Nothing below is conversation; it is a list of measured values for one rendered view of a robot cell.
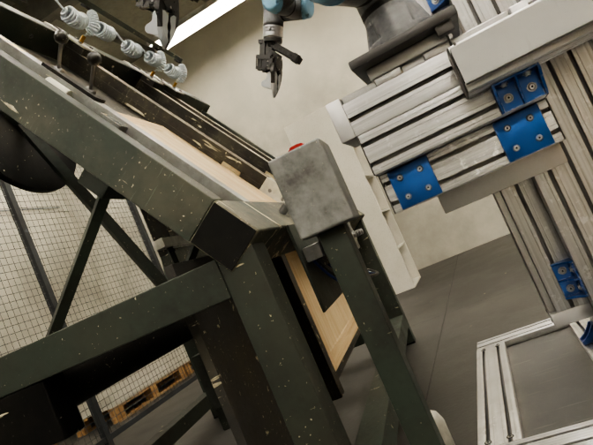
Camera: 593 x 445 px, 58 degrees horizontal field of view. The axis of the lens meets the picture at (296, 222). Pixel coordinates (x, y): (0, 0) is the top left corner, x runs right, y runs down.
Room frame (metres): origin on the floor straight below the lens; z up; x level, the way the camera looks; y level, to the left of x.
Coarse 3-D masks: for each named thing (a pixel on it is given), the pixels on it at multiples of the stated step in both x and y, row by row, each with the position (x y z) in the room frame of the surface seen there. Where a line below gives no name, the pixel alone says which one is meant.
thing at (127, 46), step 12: (84, 0) 1.95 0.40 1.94; (60, 12) 1.85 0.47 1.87; (72, 12) 1.83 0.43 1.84; (72, 24) 1.86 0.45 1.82; (84, 24) 1.90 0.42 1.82; (120, 24) 2.20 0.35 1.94; (108, 36) 2.07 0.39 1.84; (144, 36) 2.39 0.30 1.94; (132, 48) 2.23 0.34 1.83; (144, 60) 2.44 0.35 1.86; (156, 60) 2.44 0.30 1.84; (180, 60) 2.77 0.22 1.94; (168, 72) 2.61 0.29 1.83; (180, 72) 2.68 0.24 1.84
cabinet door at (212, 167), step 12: (132, 120) 1.65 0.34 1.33; (144, 120) 1.78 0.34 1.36; (156, 132) 1.72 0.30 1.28; (168, 132) 1.86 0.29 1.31; (168, 144) 1.65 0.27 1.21; (180, 144) 1.79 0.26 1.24; (192, 156) 1.71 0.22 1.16; (204, 156) 1.84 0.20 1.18; (204, 168) 1.63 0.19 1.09; (216, 168) 1.78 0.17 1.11; (228, 180) 1.68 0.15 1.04; (240, 180) 1.82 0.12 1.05; (240, 192) 1.61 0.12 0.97; (252, 192) 1.75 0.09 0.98
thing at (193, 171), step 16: (0, 48) 1.48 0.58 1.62; (16, 48) 1.48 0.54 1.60; (32, 64) 1.47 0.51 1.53; (80, 96) 1.45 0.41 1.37; (96, 112) 1.44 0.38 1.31; (112, 112) 1.43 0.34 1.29; (128, 128) 1.42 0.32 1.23; (144, 144) 1.42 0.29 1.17; (160, 144) 1.42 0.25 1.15; (176, 160) 1.40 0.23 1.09; (192, 176) 1.40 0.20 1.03; (208, 176) 1.41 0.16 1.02; (224, 192) 1.39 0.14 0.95
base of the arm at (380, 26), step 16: (384, 0) 1.06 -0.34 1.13; (400, 0) 1.06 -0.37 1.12; (368, 16) 1.09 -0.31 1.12; (384, 16) 1.06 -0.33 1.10; (400, 16) 1.05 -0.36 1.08; (416, 16) 1.07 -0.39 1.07; (368, 32) 1.10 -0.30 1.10; (384, 32) 1.06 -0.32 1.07; (400, 32) 1.04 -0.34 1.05; (368, 48) 1.12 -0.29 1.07
